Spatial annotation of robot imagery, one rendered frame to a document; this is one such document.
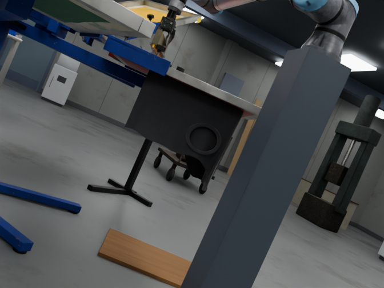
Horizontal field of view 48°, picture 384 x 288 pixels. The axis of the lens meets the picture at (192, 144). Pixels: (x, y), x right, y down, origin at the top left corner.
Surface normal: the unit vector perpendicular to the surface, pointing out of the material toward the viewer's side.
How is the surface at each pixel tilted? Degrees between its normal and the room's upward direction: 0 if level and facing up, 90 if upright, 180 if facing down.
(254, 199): 90
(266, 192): 90
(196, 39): 90
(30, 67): 90
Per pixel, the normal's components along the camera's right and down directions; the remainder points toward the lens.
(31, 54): 0.22, 0.14
